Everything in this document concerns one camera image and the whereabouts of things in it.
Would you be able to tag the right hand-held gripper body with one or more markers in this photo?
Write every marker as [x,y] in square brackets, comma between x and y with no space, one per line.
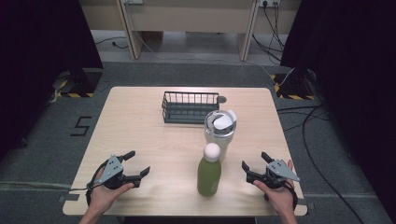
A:
[280,171]

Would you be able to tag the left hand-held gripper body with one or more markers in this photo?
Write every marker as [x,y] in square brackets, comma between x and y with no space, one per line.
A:
[112,168]

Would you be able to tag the green bottle with white cap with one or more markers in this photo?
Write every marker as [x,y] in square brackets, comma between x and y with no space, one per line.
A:
[209,174]

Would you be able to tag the white tumbler with lid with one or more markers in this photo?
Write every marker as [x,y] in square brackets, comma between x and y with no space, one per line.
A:
[221,124]

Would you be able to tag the person's right hand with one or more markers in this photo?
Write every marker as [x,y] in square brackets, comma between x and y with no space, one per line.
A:
[280,199]

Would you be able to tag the person's left hand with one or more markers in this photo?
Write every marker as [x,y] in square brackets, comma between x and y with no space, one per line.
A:
[104,197]

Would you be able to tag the grey floor tape piece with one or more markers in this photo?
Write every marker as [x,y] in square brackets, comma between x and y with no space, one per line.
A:
[70,197]
[306,203]

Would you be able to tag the round grey table grommet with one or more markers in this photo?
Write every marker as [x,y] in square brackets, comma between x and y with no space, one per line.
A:
[221,99]

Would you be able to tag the stand base with striped tape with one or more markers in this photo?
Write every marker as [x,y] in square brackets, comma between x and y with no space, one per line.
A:
[294,85]
[81,81]

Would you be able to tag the black curtain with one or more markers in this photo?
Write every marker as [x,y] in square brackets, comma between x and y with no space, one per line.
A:
[37,62]
[351,62]

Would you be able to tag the beige desk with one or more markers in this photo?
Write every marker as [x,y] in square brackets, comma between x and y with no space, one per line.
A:
[186,15]

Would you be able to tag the white power strip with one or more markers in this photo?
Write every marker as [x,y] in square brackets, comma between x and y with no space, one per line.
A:
[133,1]

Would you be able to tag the white wall socket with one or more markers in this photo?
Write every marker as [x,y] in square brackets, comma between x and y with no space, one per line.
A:
[269,2]

